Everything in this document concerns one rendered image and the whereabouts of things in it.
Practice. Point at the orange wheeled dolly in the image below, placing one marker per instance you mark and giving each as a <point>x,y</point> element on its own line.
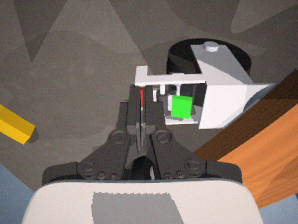
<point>261,135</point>

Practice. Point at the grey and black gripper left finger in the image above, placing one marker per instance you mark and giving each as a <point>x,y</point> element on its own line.
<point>108,162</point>

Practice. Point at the yellow rectangular block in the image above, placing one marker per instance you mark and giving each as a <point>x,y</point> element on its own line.
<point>14,126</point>

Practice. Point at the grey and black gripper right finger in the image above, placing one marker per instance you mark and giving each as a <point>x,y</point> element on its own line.
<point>171,160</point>

